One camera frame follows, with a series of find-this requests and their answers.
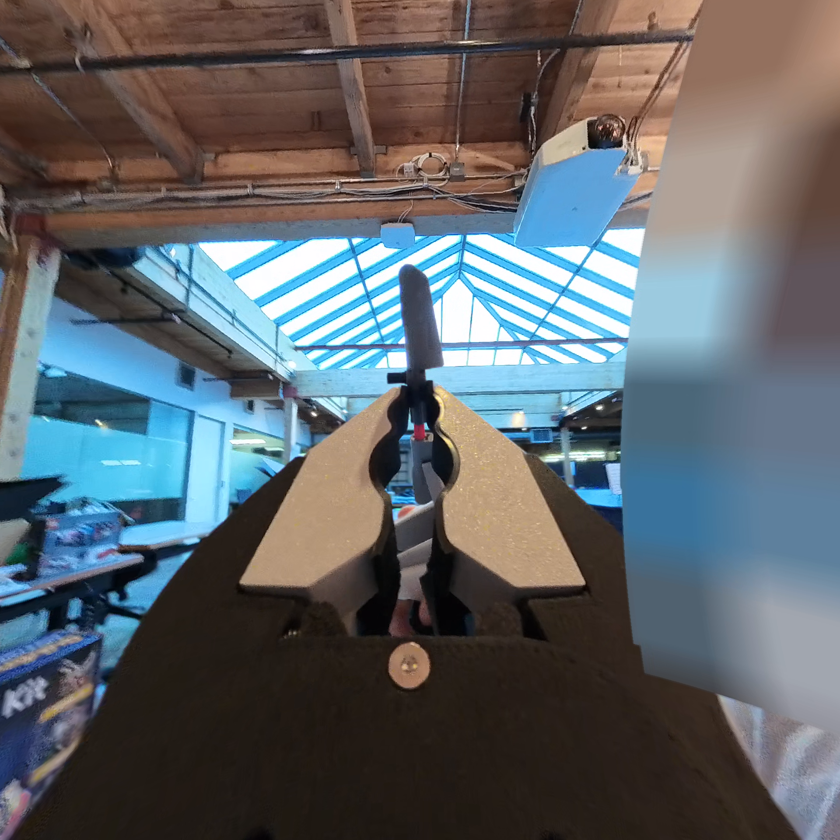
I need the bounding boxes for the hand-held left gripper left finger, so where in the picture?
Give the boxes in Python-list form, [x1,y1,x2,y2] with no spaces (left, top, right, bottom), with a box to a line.
[239,386,403,621]

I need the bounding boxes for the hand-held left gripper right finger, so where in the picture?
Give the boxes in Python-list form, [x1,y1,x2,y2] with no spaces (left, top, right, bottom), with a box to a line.
[420,386,586,621]

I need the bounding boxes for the white table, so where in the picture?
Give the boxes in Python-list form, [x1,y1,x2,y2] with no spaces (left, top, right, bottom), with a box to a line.
[118,520,227,551]

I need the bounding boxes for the red skylight tie rod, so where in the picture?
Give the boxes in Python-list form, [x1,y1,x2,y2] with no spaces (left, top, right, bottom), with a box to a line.
[295,336,629,350]

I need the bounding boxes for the dark work table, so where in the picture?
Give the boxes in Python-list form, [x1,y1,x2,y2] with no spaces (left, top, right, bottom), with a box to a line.
[0,551,147,631]

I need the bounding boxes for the black angular object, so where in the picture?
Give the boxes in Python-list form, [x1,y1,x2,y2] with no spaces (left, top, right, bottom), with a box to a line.
[0,478,67,522]

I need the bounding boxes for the white ceiling projector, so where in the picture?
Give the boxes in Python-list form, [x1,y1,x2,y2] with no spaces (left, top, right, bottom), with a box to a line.
[514,115,649,248]

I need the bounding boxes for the blue printed toy box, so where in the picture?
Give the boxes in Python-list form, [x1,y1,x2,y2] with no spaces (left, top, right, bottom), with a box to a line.
[0,630,104,811]

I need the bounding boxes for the person's white clothing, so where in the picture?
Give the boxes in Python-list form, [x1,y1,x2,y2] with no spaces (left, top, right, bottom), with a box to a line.
[718,696,840,840]

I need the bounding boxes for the black ceiling pipe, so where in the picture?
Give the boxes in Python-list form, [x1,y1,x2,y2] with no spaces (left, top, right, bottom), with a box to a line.
[0,29,697,76]

